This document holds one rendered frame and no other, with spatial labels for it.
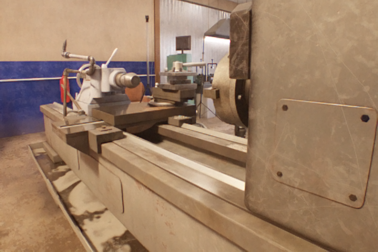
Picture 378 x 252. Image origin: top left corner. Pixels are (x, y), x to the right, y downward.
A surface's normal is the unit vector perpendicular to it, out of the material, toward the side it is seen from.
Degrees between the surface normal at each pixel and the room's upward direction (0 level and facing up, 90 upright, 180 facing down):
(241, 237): 90
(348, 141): 90
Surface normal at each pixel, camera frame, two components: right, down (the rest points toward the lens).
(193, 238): -0.74, 0.11
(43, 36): 0.67, 0.13
